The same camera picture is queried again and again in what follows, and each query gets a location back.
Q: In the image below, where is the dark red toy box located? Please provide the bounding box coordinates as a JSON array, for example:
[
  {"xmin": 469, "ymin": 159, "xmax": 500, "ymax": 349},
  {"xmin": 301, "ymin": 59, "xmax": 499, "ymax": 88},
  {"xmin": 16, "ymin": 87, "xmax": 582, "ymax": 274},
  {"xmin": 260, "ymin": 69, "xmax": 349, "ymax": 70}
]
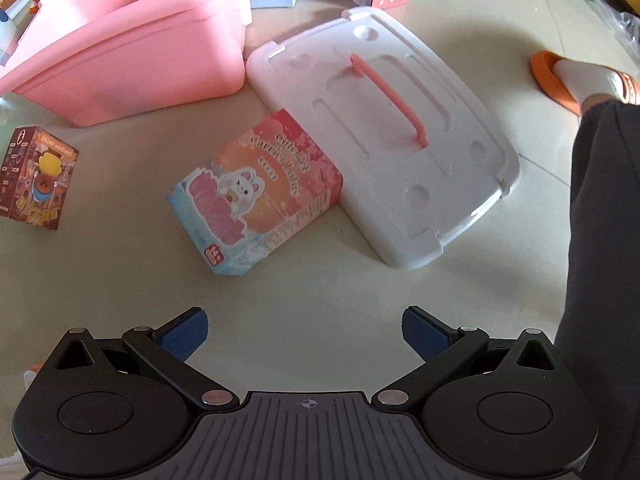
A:
[{"xmin": 1, "ymin": 126, "xmax": 79, "ymax": 231}]

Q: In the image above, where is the white lid pink handle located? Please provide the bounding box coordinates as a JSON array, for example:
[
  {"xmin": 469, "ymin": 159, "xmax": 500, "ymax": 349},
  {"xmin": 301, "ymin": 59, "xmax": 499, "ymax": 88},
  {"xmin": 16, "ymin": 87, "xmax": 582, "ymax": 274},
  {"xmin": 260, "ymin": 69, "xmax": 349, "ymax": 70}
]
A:
[{"xmin": 246, "ymin": 6, "xmax": 521, "ymax": 270}]

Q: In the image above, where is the pink bunny toy box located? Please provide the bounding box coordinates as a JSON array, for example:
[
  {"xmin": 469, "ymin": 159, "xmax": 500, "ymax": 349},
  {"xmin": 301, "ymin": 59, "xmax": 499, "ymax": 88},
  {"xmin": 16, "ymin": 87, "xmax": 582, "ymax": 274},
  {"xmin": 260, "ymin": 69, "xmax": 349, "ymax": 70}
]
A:
[{"xmin": 167, "ymin": 110, "xmax": 343, "ymax": 276}]

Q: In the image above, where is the dark grey trouser leg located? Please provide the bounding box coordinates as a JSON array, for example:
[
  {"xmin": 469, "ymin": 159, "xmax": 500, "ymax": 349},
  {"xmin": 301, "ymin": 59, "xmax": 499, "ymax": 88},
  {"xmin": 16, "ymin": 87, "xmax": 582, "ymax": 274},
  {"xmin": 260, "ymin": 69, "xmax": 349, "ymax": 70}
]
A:
[{"xmin": 555, "ymin": 101, "xmax": 639, "ymax": 479}]

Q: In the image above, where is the white socked foot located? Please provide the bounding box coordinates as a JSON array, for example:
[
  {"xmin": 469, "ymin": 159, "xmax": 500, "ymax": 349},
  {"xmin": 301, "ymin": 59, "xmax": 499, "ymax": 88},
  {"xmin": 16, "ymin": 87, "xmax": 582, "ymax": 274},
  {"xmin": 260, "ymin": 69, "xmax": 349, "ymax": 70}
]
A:
[{"xmin": 552, "ymin": 58, "xmax": 624, "ymax": 105}]

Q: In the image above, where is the orange slipper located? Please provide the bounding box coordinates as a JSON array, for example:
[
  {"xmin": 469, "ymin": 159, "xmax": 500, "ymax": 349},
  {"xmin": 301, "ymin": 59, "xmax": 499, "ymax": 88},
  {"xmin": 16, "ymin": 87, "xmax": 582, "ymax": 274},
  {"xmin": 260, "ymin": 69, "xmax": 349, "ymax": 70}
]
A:
[{"xmin": 529, "ymin": 51, "xmax": 639, "ymax": 117}]

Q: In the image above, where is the pink plastic storage bin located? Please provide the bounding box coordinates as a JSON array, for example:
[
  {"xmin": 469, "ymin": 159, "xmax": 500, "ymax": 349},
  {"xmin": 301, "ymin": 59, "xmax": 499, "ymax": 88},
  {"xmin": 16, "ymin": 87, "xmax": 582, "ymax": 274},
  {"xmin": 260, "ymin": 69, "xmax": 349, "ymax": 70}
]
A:
[{"xmin": 1, "ymin": 0, "xmax": 252, "ymax": 127}]

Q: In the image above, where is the clear plastic bag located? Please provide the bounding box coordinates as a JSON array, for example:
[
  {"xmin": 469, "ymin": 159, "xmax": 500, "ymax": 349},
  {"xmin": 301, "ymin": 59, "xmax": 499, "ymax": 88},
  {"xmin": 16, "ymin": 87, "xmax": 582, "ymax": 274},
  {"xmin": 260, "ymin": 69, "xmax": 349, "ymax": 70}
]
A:
[{"xmin": 584, "ymin": 0, "xmax": 640, "ymax": 64}]

